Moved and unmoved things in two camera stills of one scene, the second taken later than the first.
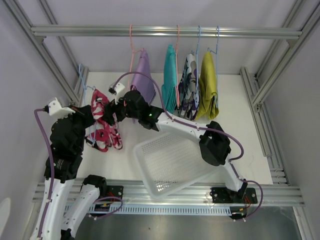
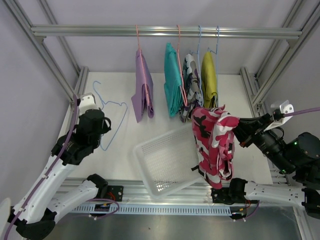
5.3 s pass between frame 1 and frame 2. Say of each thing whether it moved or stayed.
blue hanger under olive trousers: stayed
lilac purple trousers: moved
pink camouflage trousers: moved
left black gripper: moved
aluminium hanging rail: stayed
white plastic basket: stayed
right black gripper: moved
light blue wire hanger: moved
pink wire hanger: moved
